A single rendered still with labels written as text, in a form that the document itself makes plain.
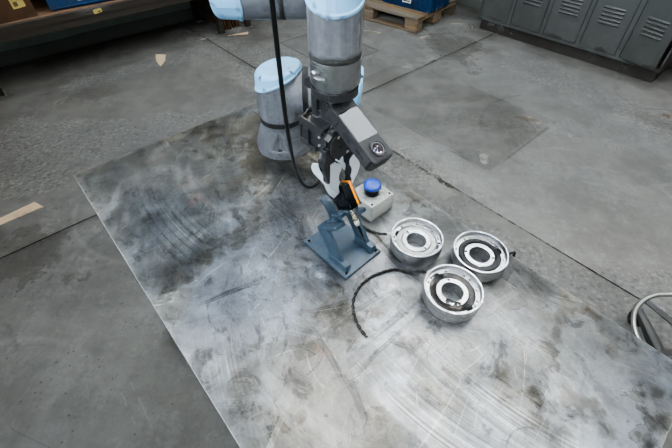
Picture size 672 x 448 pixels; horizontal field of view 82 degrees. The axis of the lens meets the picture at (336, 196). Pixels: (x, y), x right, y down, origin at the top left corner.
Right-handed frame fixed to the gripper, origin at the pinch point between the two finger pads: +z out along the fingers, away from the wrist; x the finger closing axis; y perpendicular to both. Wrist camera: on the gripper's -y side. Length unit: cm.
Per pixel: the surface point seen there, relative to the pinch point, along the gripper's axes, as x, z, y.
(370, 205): -9.9, 11.7, 1.5
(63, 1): -27, 47, 333
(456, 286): -7.7, 13.9, -22.6
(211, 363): 32.6, 16.1, -3.2
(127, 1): -69, 53, 321
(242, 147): -4.2, 16.4, 44.2
